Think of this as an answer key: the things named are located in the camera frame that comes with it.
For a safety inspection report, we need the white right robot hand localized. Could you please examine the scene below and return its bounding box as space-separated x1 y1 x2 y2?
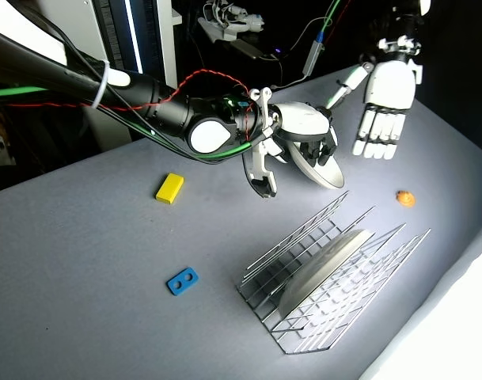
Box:
269 101 340 168

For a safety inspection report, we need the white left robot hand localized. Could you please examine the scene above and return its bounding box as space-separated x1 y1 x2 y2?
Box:
323 58 419 161

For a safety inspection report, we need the white plate with dark rim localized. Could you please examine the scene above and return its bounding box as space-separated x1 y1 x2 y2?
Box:
278 228 375 320
287 140 346 191

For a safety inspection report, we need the grey adapter with blue plug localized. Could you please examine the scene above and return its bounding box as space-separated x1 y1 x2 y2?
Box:
302 30 325 76

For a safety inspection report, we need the dark grey box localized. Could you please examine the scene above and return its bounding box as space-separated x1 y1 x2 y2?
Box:
229 38 266 60

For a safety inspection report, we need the orange swirl cookie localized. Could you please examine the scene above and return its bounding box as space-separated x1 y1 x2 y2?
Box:
396 189 417 208

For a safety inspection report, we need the yellow rectangular block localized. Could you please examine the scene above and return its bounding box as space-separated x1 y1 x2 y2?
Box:
155 173 185 205

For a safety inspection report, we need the blue block with two holes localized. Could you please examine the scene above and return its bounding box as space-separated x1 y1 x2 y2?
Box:
165 268 200 298

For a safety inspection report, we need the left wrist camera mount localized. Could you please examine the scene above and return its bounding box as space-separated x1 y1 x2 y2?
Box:
377 35 424 86

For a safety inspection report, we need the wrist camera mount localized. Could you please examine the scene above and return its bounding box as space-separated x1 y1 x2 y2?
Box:
241 87 285 200
377 35 424 86

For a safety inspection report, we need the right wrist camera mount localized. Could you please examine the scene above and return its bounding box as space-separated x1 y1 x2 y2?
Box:
241 87 285 200

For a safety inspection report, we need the thick green cable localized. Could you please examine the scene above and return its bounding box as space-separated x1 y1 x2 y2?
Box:
0 85 254 164

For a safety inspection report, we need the thin green cable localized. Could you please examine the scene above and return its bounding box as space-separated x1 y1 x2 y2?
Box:
321 0 341 33

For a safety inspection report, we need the red black twisted wire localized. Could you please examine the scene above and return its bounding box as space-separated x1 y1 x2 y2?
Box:
2 68 261 142

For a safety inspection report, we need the white device with cables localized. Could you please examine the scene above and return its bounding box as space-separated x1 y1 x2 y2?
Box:
196 0 266 44

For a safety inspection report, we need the black cable hose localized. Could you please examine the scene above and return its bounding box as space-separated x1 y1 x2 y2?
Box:
46 23 261 165

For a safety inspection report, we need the silver wire rack shelf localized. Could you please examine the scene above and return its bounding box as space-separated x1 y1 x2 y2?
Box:
235 191 432 355

